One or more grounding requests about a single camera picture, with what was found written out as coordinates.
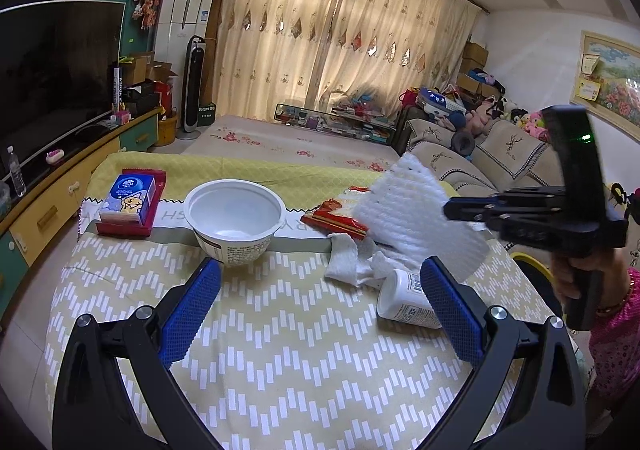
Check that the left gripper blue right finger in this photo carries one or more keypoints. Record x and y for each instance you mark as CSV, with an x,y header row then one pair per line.
x,y
453,305

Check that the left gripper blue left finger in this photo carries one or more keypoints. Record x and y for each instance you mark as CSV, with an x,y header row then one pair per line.
x,y
189,305

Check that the small white pill bottle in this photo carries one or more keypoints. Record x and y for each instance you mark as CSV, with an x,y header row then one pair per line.
x,y
401,299

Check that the white instant noodle bowl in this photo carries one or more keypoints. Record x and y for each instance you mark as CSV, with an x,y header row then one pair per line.
x,y
234,220

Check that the white tissue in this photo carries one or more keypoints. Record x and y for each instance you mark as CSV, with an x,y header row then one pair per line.
x,y
364,263

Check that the white foam mesh sheet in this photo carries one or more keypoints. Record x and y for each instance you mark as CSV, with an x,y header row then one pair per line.
x,y
404,210

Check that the red snack wrapper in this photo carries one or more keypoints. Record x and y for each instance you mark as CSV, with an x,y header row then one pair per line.
x,y
335,215

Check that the yellow rimmed black trash bin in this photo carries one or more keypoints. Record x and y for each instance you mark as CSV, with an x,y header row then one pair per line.
x,y
538,275

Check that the beige sofa with covers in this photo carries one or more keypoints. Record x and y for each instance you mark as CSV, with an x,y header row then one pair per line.
x,y
504,157

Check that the pile of plush toys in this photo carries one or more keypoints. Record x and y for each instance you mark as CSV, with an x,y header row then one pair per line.
x,y
492,109

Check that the patterned green yellow tablecloth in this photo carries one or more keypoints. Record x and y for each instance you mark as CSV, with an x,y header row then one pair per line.
x,y
286,358

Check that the red tissue tray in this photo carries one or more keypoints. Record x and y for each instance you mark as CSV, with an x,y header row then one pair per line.
x,y
136,232

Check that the blue tissue pack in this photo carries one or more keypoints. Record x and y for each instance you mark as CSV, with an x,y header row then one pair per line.
x,y
129,199

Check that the framed flower painting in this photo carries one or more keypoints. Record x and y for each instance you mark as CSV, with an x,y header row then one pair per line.
x,y
607,81

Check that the green yellow tv cabinet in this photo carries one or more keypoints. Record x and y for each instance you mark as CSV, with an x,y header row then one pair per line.
x,y
37,217

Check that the floral beige daybed cover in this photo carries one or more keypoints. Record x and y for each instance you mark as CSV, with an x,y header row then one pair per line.
x,y
236,137

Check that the clear water bottle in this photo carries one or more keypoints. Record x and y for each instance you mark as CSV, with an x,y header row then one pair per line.
x,y
16,172

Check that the glass low table with clutter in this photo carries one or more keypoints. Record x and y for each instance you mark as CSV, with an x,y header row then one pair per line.
x,y
338,123

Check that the black tower fan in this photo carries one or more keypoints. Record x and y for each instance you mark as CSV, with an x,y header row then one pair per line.
x,y
191,88

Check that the large black television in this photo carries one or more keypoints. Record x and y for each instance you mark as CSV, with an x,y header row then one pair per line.
x,y
56,61

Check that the cream embroidered curtains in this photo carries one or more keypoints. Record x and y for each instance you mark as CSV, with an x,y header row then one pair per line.
x,y
315,53

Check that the white standing air conditioner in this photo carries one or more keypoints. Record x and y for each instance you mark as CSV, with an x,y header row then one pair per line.
x,y
178,22

